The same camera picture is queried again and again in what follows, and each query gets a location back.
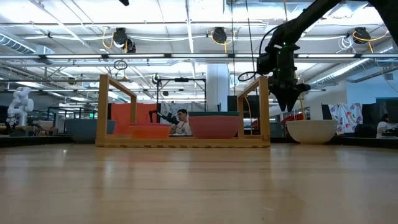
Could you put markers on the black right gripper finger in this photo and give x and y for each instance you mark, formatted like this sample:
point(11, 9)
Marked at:
point(293, 96)
point(281, 96)

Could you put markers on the white bowl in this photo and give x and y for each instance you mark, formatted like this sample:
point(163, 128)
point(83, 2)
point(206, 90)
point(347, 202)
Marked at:
point(311, 132)

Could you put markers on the teal bowl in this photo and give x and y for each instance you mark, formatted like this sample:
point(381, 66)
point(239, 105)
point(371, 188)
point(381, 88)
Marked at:
point(214, 114)

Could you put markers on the pink bowl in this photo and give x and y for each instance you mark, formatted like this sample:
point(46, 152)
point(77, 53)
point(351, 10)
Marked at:
point(214, 127)

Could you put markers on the blue bowl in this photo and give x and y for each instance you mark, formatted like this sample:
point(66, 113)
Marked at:
point(81, 130)

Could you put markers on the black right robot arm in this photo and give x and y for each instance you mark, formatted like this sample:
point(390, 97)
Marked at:
point(304, 18)

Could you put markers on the wooden slatted shelf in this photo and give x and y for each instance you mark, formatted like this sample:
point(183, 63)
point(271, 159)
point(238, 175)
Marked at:
point(186, 142)

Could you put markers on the red cart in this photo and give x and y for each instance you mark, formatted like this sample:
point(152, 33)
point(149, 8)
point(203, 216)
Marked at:
point(295, 117)

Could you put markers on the black square panel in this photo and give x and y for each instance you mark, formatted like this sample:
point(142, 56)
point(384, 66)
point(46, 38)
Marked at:
point(233, 104)

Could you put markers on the colourful floral cloth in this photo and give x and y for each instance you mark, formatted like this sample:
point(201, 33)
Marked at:
point(345, 118)

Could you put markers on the white column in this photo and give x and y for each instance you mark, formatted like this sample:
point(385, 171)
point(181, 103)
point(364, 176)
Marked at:
point(217, 87)

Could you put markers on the grey patterned cloth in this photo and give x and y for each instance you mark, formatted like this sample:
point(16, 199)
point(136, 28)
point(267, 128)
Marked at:
point(196, 107)

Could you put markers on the person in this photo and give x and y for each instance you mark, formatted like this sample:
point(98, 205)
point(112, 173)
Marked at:
point(183, 124)
point(384, 127)

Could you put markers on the orange cloth panel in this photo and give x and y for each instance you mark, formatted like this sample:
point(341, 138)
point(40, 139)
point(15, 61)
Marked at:
point(122, 115)

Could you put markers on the white robot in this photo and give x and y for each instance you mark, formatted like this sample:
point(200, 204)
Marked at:
point(20, 105)

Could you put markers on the black camera stand frame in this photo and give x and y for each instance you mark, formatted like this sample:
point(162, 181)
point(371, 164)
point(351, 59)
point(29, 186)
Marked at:
point(182, 80)

